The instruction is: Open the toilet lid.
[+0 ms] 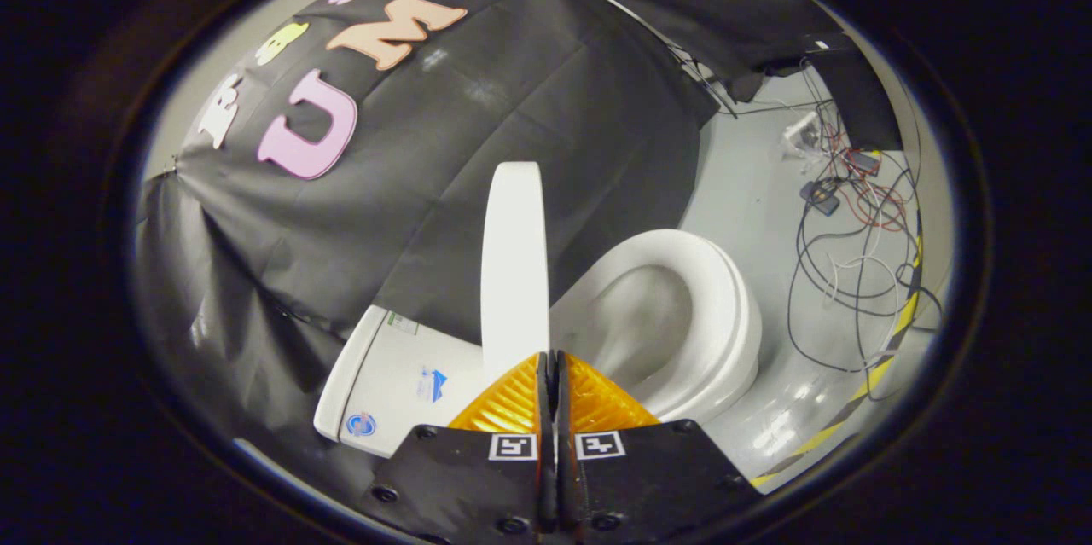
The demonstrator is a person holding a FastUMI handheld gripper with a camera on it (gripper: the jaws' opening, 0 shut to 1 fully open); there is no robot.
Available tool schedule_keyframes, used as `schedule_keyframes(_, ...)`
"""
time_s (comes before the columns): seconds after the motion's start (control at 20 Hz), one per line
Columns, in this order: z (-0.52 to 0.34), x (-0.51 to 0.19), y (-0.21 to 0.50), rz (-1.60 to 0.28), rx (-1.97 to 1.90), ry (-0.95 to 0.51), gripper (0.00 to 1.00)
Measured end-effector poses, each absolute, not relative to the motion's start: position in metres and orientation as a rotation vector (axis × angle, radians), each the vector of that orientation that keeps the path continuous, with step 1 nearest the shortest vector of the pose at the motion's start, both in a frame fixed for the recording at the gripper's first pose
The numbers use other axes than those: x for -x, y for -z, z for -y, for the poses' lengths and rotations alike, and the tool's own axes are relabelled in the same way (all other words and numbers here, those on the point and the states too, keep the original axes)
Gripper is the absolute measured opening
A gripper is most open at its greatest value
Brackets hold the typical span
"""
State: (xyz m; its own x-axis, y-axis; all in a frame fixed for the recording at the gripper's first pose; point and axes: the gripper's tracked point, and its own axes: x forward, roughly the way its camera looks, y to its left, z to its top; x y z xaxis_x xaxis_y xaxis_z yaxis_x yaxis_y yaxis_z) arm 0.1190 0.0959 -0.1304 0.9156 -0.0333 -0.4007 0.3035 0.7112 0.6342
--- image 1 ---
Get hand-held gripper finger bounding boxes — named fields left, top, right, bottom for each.
left=555, top=351, right=764, bottom=545
left=358, top=351, right=552, bottom=545

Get white toilet lid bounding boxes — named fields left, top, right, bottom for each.
left=480, top=161, right=552, bottom=388

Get yellow black striped floor tape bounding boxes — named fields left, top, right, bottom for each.
left=751, top=234, right=927, bottom=488

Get black backdrop cloth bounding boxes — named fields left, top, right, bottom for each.
left=132, top=0, right=854, bottom=486

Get black light stand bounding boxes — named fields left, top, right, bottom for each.
left=661, top=38, right=745, bottom=118

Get black flat panel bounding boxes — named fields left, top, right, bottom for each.
left=802, top=33, right=903, bottom=152

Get tangle of floor cables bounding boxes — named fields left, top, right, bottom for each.
left=783, top=76, right=944, bottom=403

